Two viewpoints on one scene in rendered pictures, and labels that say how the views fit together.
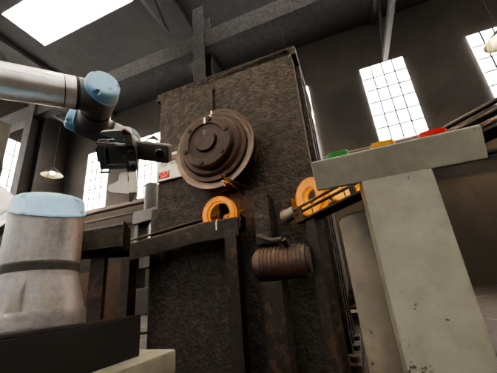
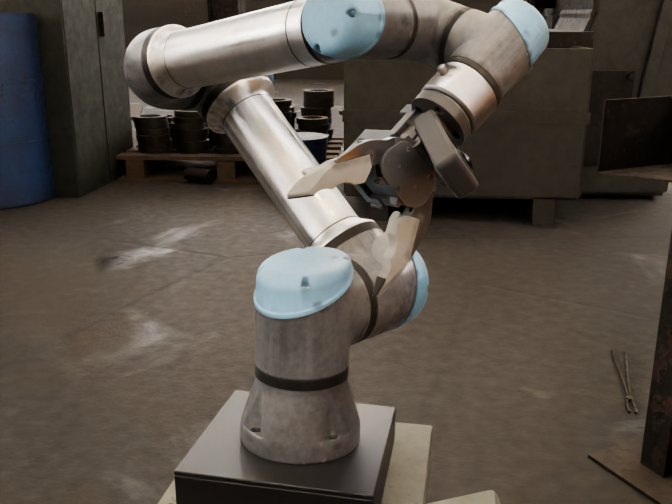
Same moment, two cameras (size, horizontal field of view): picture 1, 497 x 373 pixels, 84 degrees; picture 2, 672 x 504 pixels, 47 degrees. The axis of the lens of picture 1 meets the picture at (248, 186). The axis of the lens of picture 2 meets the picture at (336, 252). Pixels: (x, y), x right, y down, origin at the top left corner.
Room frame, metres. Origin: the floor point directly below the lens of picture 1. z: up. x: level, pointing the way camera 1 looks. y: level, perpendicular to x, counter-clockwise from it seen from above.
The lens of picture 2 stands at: (0.36, -0.48, 0.87)
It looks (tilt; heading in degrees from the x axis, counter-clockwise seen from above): 17 degrees down; 79
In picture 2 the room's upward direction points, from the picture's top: straight up
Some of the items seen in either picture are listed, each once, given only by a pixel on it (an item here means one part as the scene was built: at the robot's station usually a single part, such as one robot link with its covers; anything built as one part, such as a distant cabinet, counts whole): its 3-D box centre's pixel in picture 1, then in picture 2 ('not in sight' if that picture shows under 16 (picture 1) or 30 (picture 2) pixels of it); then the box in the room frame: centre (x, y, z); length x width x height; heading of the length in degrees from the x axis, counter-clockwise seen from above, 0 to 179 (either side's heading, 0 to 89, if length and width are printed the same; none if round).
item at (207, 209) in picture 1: (219, 214); not in sight; (1.35, 0.16, 0.75); 0.18 x 0.03 x 0.18; 71
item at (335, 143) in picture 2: not in sight; (238, 131); (0.64, 4.01, 0.22); 1.20 x 0.81 x 0.44; 166
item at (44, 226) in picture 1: (46, 229); (307, 308); (0.49, 0.38, 0.53); 0.13 x 0.12 x 0.14; 38
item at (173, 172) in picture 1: (175, 164); not in sight; (1.56, 0.45, 1.15); 0.26 x 0.02 x 0.18; 71
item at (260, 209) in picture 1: (265, 220); not in sight; (1.28, -0.07, 0.68); 0.11 x 0.08 x 0.24; 161
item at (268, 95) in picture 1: (247, 208); not in sight; (1.75, 0.02, 0.88); 1.08 x 0.73 x 1.76; 71
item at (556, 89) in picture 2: not in sight; (456, 120); (1.61, 2.98, 0.39); 1.03 x 0.83 x 0.79; 165
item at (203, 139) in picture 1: (206, 142); not in sight; (1.26, 0.19, 1.11); 0.28 x 0.06 x 0.28; 71
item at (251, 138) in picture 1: (215, 149); not in sight; (1.35, 0.16, 1.11); 0.47 x 0.06 x 0.47; 71
